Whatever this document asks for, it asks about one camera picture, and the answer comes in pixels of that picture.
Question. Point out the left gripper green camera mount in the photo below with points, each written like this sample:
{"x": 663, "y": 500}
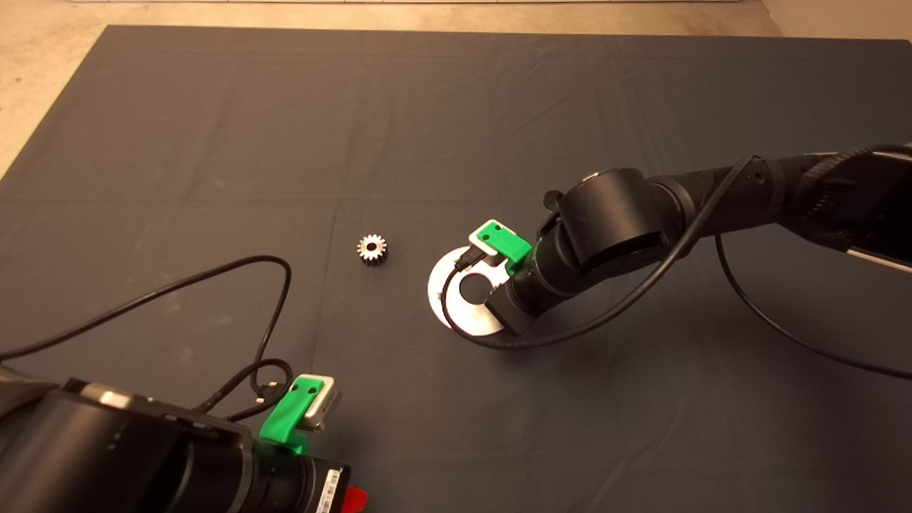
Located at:
{"x": 285, "y": 413}

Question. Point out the round metal carrier plate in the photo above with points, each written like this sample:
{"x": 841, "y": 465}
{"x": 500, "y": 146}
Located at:
{"x": 474, "y": 319}

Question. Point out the gripper green camera mount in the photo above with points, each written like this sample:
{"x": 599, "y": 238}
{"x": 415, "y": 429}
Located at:
{"x": 509, "y": 246}
{"x": 285, "y": 413}

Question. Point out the right gripper green camera mount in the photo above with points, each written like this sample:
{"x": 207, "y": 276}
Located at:
{"x": 509, "y": 246}

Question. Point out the right gripper silver camera box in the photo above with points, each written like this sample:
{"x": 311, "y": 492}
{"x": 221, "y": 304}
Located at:
{"x": 479, "y": 239}

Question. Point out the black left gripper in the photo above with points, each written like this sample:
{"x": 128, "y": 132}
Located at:
{"x": 299, "y": 484}

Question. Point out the small steel planetary gear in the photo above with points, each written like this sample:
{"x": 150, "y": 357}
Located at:
{"x": 377, "y": 257}

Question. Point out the dark grey table cloth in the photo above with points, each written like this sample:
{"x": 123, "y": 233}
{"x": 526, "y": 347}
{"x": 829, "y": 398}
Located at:
{"x": 456, "y": 142}

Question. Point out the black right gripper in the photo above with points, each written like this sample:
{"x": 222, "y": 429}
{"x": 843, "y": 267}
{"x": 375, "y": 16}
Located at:
{"x": 534, "y": 288}

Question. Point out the gripper silver camera box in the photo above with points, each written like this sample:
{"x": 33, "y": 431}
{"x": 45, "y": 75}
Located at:
{"x": 479, "y": 239}
{"x": 326, "y": 406}

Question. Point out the left gripper silver camera box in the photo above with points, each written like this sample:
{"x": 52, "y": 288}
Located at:
{"x": 326, "y": 406}

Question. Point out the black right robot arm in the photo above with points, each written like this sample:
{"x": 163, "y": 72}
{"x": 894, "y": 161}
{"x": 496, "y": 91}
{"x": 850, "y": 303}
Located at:
{"x": 620, "y": 221}

